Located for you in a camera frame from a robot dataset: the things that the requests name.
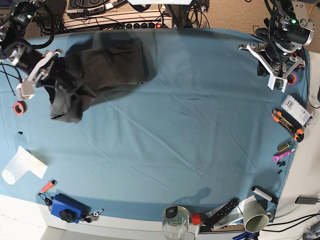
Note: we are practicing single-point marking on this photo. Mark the black cable ties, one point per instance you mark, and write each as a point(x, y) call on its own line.
point(7, 75)

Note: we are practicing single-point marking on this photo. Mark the blue clamp block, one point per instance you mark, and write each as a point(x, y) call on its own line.
point(68, 209)

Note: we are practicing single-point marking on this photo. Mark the white paper roll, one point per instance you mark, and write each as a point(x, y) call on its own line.
point(20, 164)

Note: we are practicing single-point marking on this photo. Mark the white electronic box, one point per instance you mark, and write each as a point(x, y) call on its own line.
point(296, 110)

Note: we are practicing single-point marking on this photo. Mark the grey-green mug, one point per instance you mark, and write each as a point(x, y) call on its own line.
point(255, 217)

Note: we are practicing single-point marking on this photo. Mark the small black screws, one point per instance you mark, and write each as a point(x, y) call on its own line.
point(280, 164)

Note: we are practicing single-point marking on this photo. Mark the small battery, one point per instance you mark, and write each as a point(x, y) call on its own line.
point(284, 147)

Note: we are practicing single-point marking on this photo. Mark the power strip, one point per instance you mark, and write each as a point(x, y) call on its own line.
point(148, 25)

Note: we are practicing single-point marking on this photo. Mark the grey T-shirt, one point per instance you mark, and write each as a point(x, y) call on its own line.
point(104, 63)

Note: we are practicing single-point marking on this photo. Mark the orange marker pen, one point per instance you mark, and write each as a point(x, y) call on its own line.
point(48, 186)

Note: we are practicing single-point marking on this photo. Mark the orange black utility knife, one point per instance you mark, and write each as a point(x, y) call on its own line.
point(294, 131)

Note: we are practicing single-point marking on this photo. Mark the black power adapter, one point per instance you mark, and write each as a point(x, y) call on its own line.
point(306, 200)

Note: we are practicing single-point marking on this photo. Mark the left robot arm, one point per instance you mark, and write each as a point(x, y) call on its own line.
point(287, 30)

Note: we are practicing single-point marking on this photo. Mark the blue table cloth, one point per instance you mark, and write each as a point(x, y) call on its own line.
point(198, 134)

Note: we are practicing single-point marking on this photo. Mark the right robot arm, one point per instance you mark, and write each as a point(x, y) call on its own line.
point(13, 29)

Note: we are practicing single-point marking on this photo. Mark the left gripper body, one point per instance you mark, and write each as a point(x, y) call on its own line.
point(261, 70)

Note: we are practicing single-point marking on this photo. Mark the purple tape roll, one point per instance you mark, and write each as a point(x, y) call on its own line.
point(292, 79)

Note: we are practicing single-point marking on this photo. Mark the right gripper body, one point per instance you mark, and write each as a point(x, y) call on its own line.
point(58, 76)

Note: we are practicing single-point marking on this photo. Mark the glass jar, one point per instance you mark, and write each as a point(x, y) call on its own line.
point(175, 222)

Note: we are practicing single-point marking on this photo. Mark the orange black tool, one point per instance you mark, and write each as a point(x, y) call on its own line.
point(300, 53)

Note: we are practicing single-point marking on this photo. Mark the red cube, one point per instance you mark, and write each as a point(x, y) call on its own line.
point(196, 219)

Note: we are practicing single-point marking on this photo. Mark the red tape roll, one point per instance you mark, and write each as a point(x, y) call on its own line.
point(19, 108)

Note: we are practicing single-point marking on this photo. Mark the black remote control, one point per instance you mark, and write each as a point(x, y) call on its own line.
point(221, 213)

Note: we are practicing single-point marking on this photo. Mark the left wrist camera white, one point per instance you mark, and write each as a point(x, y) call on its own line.
point(272, 70)

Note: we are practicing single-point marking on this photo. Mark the metal carabiner keys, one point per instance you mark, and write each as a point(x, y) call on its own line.
point(93, 216)

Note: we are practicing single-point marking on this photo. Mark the papers under remote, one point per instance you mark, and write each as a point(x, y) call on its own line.
point(234, 216)

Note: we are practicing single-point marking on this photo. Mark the purple glue tube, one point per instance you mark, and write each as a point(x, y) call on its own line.
point(283, 154)

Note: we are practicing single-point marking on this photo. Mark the white black marker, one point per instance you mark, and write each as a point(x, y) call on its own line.
point(264, 195)

